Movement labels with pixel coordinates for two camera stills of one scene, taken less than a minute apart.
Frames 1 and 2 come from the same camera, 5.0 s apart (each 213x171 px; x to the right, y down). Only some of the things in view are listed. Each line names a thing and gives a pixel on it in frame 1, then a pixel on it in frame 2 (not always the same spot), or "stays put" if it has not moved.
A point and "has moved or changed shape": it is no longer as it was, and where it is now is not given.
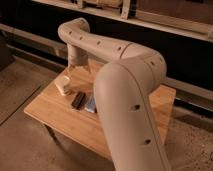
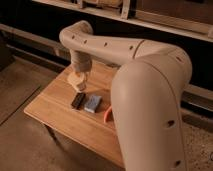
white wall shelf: x=189 y=18 stays put
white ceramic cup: x=63 y=83 has moved or changed shape
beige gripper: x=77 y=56 stays put
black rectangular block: x=78 y=100 stays put
